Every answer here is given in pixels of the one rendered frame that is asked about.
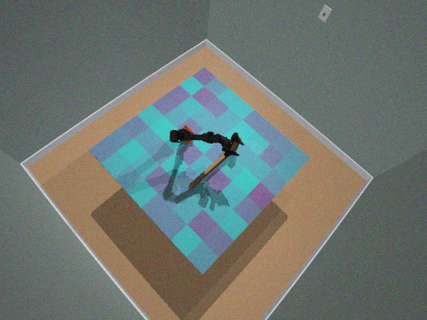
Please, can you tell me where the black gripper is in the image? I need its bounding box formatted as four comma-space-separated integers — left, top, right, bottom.
220, 133, 244, 157

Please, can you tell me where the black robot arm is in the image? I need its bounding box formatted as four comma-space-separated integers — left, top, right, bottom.
169, 129, 230, 152

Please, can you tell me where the tan wooden board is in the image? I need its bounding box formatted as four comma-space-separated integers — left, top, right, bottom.
189, 154, 227, 190

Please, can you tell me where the brown wooden post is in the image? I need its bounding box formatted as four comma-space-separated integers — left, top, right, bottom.
231, 142, 239, 151

